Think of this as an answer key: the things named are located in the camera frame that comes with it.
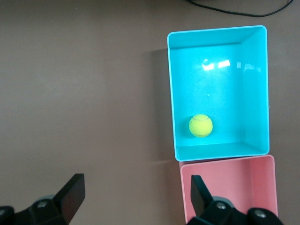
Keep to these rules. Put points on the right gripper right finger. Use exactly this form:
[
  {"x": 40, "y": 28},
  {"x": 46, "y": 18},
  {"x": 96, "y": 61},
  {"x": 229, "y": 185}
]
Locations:
[{"x": 220, "y": 213}]

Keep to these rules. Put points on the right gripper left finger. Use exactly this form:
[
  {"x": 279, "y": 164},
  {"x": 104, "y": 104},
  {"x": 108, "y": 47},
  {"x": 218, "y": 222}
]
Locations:
[{"x": 47, "y": 211}]

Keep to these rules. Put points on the yellow-green tennis ball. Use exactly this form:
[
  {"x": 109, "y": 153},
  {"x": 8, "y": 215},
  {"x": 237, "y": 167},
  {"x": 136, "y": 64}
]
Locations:
[{"x": 200, "y": 125}]

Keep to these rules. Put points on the pink plastic bin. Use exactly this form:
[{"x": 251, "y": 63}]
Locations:
[{"x": 234, "y": 182}]

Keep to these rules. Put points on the blue plastic bin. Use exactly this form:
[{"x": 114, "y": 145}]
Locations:
[{"x": 222, "y": 93}]

